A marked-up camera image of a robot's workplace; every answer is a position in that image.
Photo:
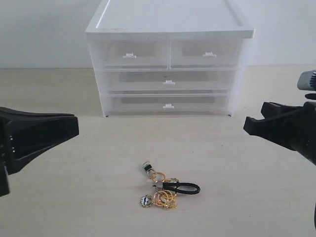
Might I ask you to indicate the clear wide drawer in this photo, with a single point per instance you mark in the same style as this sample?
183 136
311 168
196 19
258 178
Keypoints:
211 101
178 80

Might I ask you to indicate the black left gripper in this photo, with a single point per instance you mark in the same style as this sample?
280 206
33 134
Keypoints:
3 160

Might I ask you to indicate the gold keychain with black strap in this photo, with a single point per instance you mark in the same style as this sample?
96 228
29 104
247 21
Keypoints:
166 189

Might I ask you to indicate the white plastic drawer cabinet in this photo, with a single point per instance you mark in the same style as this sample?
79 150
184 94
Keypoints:
169 21

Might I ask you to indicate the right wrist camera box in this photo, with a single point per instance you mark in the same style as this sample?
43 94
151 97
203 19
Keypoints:
307 81

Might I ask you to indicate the clear wide bottom drawer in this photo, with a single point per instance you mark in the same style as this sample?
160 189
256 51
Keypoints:
211 101

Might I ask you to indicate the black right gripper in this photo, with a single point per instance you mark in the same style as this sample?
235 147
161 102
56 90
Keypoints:
292 127

